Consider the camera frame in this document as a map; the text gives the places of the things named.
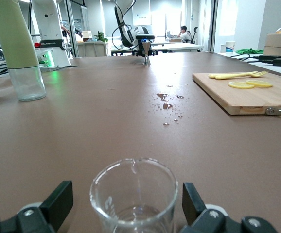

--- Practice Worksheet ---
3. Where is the white paper cup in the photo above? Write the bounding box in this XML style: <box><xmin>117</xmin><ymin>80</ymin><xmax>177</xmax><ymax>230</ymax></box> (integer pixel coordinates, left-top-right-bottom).
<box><xmin>225</xmin><ymin>41</ymin><xmax>236</xmax><ymax>54</ymax></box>

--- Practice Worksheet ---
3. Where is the seated person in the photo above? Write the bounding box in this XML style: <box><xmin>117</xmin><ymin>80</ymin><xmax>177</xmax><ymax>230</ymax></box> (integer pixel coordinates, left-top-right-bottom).
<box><xmin>176</xmin><ymin>25</ymin><xmax>193</xmax><ymax>44</ymax></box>

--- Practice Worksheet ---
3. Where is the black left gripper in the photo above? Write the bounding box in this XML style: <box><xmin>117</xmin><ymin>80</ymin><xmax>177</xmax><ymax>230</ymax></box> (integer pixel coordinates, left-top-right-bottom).
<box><xmin>133</xmin><ymin>39</ymin><xmax>159</xmax><ymax>57</ymax></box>

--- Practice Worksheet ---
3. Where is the spilled brown liquid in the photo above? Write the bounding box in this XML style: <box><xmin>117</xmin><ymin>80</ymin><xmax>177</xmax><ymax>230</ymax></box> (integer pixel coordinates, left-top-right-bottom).
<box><xmin>148</xmin><ymin>84</ymin><xmax>189</xmax><ymax>126</ymax></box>

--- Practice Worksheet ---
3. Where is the green cloth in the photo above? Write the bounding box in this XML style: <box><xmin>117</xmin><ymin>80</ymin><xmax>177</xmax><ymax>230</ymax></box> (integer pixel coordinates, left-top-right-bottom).
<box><xmin>235</xmin><ymin>48</ymin><xmax>264</xmax><ymax>55</ymax></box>

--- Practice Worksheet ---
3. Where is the green sleeved glass bottle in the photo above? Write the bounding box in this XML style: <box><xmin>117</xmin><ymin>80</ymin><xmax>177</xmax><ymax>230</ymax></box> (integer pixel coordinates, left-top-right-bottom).
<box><xmin>0</xmin><ymin>0</ymin><xmax>47</xmax><ymax>102</ymax></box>

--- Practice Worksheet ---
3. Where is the lemon slice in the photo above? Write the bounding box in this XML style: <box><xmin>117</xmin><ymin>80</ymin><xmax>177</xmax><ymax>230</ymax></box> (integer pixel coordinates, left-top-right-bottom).
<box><xmin>228</xmin><ymin>81</ymin><xmax>255</xmax><ymax>90</ymax></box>
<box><xmin>246</xmin><ymin>80</ymin><xmax>273</xmax><ymax>88</ymax></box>

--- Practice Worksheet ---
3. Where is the potted green plant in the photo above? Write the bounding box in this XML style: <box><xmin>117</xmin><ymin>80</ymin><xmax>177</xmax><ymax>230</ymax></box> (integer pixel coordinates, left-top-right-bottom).
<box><xmin>94</xmin><ymin>31</ymin><xmax>109</xmax><ymax>43</ymax></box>

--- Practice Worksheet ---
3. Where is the clear glass measuring cup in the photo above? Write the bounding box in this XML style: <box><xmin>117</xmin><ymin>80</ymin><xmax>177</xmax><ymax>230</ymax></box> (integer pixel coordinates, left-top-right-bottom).
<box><xmin>89</xmin><ymin>158</ymin><xmax>179</xmax><ymax>233</ymax></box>

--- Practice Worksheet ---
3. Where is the yellow plastic knife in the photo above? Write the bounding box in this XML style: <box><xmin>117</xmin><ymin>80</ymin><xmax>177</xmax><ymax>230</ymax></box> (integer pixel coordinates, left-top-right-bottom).
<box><xmin>208</xmin><ymin>72</ymin><xmax>259</xmax><ymax>79</ymax></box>

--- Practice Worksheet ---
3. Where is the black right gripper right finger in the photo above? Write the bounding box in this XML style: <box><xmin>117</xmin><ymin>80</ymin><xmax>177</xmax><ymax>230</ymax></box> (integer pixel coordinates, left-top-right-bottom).
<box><xmin>180</xmin><ymin>182</ymin><xmax>277</xmax><ymax>233</ymax></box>

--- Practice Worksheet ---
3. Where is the wooden cutting board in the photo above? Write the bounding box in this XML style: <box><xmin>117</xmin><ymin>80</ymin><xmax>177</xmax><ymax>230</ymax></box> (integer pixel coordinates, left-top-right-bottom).
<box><xmin>192</xmin><ymin>72</ymin><xmax>281</xmax><ymax>117</ymax></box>

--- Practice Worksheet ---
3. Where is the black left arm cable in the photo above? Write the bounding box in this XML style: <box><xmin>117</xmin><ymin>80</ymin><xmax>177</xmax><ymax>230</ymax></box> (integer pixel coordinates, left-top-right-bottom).
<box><xmin>111</xmin><ymin>0</ymin><xmax>138</xmax><ymax>52</ymax></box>

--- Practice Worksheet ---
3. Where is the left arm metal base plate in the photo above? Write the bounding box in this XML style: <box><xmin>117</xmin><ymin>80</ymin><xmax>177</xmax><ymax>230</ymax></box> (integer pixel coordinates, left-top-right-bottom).
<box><xmin>38</xmin><ymin>64</ymin><xmax>78</xmax><ymax>72</ymax></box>

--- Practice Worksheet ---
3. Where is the steel double jigger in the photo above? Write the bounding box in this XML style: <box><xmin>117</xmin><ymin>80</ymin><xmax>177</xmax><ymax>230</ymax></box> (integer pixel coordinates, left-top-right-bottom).
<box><xmin>141</xmin><ymin>41</ymin><xmax>152</xmax><ymax>66</ymax></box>

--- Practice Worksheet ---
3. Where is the cardboard box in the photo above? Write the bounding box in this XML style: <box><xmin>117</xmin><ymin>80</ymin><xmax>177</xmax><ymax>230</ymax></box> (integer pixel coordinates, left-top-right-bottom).
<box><xmin>263</xmin><ymin>32</ymin><xmax>281</xmax><ymax>59</ymax></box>

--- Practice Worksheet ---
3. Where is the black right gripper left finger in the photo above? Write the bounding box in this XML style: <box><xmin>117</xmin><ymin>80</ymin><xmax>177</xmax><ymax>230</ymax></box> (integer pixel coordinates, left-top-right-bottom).
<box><xmin>0</xmin><ymin>181</ymin><xmax>74</xmax><ymax>233</ymax></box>

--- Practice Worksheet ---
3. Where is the black office chair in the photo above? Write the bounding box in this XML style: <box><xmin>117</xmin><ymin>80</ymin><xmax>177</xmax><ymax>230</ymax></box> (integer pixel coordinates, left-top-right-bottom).
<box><xmin>191</xmin><ymin>26</ymin><xmax>199</xmax><ymax>45</ymax></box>

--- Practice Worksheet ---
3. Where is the yellow plastic fork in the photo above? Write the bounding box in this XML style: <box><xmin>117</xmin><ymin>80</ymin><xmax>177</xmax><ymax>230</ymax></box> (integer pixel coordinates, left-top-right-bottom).
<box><xmin>214</xmin><ymin>70</ymin><xmax>270</xmax><ymax>81</ymax></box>

